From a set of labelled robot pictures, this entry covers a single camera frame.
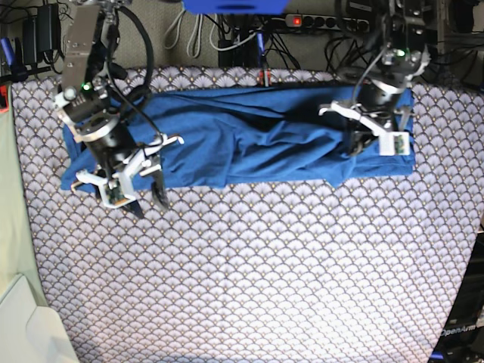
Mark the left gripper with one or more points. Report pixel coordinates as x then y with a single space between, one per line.
380 84

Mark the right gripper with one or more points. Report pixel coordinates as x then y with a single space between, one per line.
96 135

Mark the blue long-sleeve T-shirt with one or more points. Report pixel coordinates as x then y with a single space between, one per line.
249 135

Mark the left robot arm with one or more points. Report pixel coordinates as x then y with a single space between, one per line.
399 32

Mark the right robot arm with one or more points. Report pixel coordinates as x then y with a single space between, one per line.
98 53

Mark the black power adapter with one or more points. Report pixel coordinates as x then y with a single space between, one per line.
41 35

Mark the red black table clamp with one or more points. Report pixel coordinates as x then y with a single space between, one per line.
265 73

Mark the fan-patterned table cloth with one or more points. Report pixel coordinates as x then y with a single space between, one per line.
290 271

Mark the white plastic bin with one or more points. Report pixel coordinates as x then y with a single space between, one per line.
29 332

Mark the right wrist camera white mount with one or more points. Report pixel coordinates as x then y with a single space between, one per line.
115 185

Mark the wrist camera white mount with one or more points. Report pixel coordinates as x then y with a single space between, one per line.
393 139
115 185

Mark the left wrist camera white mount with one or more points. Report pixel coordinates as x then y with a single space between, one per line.
393 139

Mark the blue handled clamp left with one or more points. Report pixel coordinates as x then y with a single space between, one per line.
18 71

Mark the black power strip red switch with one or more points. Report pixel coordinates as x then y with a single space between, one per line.
317 22

